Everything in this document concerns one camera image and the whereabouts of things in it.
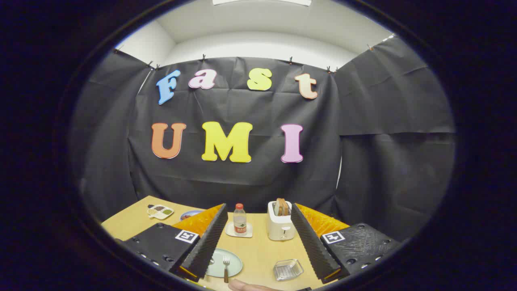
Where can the ceiling light panel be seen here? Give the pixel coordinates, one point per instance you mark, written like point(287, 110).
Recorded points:
point(262, 1)

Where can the clear water bottle red cap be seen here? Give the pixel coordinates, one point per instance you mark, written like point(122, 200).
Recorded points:
point(240, 222)

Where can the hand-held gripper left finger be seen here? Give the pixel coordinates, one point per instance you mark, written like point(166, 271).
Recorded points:
point(210, 242)

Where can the white toaster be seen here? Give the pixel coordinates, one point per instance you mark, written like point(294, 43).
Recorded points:
point(278, 228)

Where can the small white square tray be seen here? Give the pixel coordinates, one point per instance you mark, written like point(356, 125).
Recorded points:
point(229, 232)

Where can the pale green round plate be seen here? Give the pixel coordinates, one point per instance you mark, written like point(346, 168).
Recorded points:
point(235, 260)

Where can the white divided sauce dish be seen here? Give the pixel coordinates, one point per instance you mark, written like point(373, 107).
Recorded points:
point(160, 212)

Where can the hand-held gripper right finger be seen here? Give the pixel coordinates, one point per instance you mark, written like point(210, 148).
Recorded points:
point(311, 242)

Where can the black backdrop cloth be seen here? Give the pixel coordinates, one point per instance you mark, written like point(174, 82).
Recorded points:
point(242, 182)

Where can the toast bread slice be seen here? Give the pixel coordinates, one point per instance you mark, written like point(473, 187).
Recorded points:
point(285, 207)
point(279, 207)

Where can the blue oval food plate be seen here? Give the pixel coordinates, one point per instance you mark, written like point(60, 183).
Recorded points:
point(189, 214)

